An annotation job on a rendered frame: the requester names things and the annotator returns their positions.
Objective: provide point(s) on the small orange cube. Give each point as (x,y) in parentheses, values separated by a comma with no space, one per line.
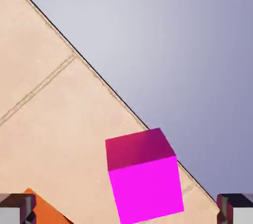
(47,213)

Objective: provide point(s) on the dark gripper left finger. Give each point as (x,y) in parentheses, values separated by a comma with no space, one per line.
(13,206)

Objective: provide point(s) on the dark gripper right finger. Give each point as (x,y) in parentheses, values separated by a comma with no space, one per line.
(237,207)

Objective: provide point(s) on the small magenta cube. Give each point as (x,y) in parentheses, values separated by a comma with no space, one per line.
(146,184)

